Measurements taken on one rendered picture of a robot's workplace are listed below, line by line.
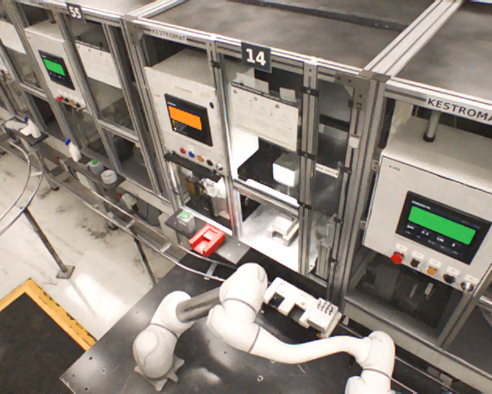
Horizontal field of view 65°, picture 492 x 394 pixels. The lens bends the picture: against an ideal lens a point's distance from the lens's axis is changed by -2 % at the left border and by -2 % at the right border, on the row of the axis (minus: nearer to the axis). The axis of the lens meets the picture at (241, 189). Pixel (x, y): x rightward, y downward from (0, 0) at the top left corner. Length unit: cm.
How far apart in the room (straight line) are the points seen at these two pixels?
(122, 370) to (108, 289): 125
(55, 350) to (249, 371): 161
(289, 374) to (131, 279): 171
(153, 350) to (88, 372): 47
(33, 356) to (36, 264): 87
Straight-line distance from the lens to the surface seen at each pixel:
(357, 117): 129
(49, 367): 316
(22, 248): 399
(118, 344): 225
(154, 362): 191
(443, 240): 141
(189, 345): 214
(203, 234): 217
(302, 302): 196
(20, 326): 345
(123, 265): 342
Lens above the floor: 258
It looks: 43 degrees down
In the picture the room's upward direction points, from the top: 6 degrees counter-clockwise
